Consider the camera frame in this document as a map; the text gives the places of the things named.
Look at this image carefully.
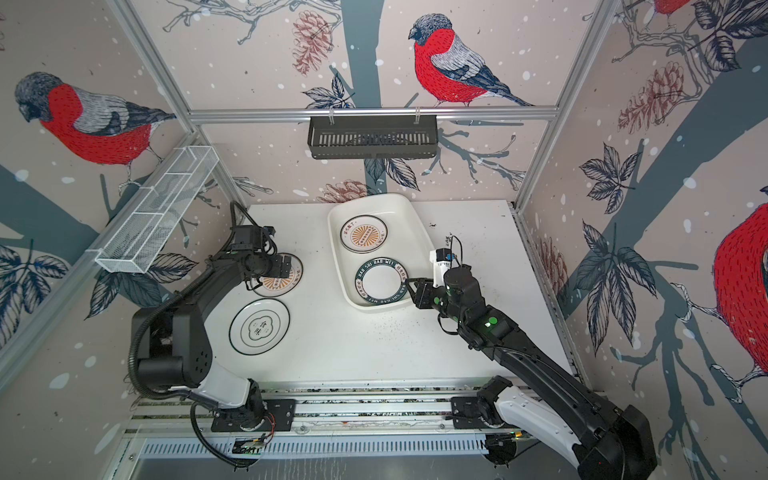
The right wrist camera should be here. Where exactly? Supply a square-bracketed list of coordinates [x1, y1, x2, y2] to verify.
[429, 248, 454, 288]

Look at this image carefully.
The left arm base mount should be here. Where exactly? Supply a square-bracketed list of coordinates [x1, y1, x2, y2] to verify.
[211, 399, 296, 433]

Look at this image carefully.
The orange sunburst plate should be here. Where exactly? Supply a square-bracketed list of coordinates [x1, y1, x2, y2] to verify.
[339, 215, 389, 254]
[255, 253, 304, 298]

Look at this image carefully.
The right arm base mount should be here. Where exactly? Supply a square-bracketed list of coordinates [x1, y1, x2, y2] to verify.
[446, 396, 523, 431]

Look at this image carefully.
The horizontal aluminium frame bar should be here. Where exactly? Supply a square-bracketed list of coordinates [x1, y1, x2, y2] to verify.
[187, 106, 560, 125]

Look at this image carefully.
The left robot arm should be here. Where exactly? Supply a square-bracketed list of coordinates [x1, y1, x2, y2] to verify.
[127, 251, 292, 430]

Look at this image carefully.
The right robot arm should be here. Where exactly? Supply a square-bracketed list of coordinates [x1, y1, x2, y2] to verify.
[406, 265, 658, 479]

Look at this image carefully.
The black wall-mounted basket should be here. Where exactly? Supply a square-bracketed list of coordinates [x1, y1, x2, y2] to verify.
[307, 116, 438, 160]

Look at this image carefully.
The green ring plate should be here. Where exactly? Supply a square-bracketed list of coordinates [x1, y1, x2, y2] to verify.
[354, 257, 408, 306]

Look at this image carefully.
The white wire mesh shelf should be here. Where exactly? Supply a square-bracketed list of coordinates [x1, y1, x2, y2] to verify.
[95, 146, 219, 273]

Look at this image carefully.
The white flower plate left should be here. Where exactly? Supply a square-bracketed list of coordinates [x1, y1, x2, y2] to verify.
[229, 298, 291, 356]

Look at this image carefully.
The white plastic bin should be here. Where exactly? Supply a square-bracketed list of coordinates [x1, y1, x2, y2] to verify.
[327, 194, 434, 313]

